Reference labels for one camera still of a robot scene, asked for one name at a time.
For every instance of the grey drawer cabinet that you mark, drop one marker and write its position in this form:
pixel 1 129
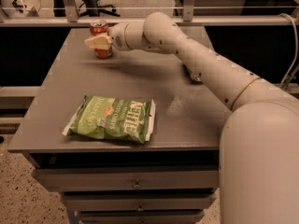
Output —
pixel 187 126

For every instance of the metal railing frame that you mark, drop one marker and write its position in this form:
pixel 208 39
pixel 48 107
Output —
pixel 184 12

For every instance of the grey drawer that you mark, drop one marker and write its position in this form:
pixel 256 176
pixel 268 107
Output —
pixel 139 202
pixel 148 217
pixel 127 178

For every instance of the bottom grey drawer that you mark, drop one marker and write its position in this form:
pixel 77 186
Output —
pixel 148 217

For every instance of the red coke can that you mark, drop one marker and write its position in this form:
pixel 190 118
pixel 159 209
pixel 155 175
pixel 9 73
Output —
pixel 101 42

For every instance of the green Kettle chips bag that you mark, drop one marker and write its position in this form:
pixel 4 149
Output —
pixel 113 118

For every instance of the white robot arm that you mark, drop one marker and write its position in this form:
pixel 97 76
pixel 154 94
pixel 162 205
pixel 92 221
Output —
pixel 259 148

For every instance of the middle grey drawer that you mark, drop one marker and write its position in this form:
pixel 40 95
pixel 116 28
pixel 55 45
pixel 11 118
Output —
pixel 139 202

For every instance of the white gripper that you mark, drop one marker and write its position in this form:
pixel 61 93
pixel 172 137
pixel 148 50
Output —
pixel 118 37

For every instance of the top grey drawer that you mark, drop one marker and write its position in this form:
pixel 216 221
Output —
pixel 127 178

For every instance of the green soda can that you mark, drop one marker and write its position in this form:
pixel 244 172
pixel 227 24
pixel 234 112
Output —
pixel 193 76

